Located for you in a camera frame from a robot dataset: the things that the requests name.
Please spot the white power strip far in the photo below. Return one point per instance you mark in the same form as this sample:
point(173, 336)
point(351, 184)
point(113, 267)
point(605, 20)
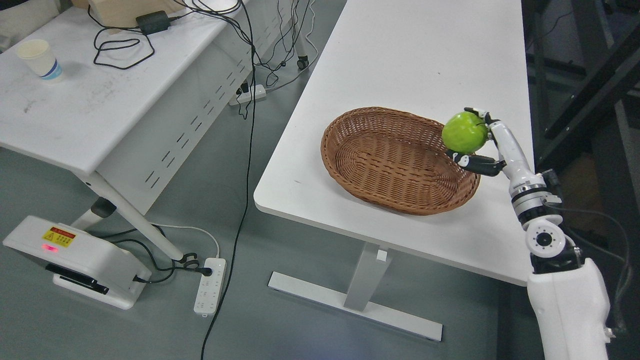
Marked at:
point(253, 93)

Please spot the white power strip near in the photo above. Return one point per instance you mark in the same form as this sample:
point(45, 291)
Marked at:
point(210, 286)

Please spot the white robot base unit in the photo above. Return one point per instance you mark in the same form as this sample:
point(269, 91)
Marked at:
point(80, 262)

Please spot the black power adapter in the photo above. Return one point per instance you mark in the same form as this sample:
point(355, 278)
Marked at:
point(153, 23)

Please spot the white paper cup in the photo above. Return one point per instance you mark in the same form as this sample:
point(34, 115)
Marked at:
point(38, 55)

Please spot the green apple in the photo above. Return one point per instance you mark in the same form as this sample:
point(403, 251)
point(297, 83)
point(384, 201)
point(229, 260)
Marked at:
point(465, 133)

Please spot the brown wicker basket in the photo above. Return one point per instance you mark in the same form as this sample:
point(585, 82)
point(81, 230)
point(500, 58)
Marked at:
point(396, 160)

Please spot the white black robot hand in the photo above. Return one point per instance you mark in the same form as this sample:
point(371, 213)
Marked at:
point(511, 158)

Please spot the white side desk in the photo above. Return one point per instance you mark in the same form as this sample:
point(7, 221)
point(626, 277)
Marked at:
point(125, 132)

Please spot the black metal shelf rack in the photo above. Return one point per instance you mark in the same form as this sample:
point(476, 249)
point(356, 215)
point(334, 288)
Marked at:
point(582, 58)

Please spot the white table with pedestal leg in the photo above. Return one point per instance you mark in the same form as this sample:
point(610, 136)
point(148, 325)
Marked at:
point(431, 58)

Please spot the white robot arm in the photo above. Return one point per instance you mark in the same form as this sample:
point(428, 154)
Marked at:
point(566, 291)

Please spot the white power strip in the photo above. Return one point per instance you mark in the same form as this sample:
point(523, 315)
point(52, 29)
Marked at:
point(253, 93)
point(210, 286)

